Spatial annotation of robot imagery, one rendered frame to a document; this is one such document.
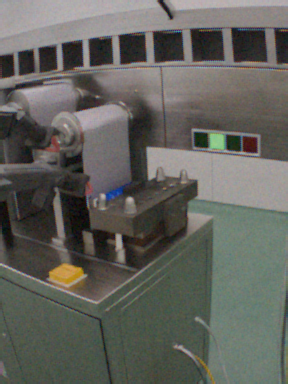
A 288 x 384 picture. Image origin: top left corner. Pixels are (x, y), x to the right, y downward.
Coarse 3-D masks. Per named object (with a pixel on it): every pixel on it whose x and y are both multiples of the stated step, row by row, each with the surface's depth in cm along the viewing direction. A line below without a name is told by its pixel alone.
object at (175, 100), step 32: (96, 96) 165; (128, 96) 157; (160, 96) 149; (192, 96) 143; (224, 96) 136; (256, 96) 129; (160, 128) 154; (192, 128) 146; (224, 128) 140; (256, 128) 133
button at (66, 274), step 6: (66, 264) 121; (54, 270) 118; (60, 270) 117; (66, 270) 117; (72, 270) 117; (78, 270) 117; (54, 276) 116; (60, 276) 114; (66, 276) 114; (72, 276) 115; (78, 276) 117; (66, 282) 113
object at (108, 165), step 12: (108, 144) 143; (120, 144) 148; (84, 156) 134; (96, 156) 138; (108, 156) 143; (120, 156) 149; (84, 168) 135; (96, 168) 139; (108, 168) 144; (120, 168) 150; (96, 180) 140; (108, 180) 145; (120, 180) 151; (96, 192) 141
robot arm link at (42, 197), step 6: (60, 180) 115; (60, 186) 118; (36, 192) 120; (42, 192) 120; (48, 192) 120; (54, 192) 123; (36, 198) 120; (42, 198) 120; (48, 198) 122; (54, 198) 124; (36, 204) 120; (42, 204) 120; (48, 204) 123; (48, 210) 124
